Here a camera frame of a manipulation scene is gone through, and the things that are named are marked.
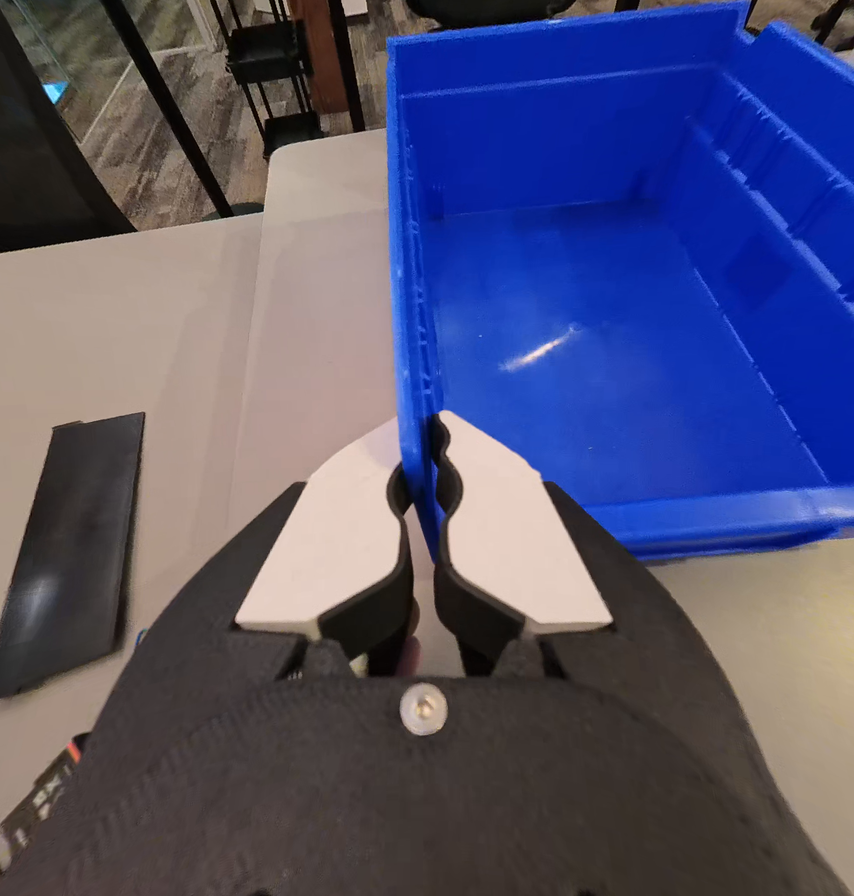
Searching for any dark partition panel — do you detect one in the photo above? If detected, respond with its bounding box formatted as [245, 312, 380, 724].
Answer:
[0, 0, 137, 256]

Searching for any black printed strap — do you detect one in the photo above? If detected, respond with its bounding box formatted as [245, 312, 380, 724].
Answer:
[0, 731, 93, 863]

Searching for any blue plastic bin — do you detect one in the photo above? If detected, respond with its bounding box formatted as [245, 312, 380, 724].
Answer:
[385, 0, 854, 562]

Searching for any wooden pillar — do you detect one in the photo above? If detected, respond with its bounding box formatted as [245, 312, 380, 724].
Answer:
[290, 0, 349, 114]

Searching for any black metal frame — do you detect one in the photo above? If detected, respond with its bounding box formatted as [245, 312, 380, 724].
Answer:
[210, 0, 324, 161]

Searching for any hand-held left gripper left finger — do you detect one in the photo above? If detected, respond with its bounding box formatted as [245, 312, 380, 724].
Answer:
[234, 419, 415, 678]

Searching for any black glossy flat panel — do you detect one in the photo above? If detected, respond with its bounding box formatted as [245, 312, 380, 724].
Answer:
[0, 412, 147, 704]

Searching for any glass railing panel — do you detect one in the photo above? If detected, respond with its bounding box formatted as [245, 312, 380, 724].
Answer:
[0, 0, 260, 232]

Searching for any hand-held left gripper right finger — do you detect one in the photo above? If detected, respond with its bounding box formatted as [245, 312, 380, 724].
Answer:
[430, 409, 613, 678]

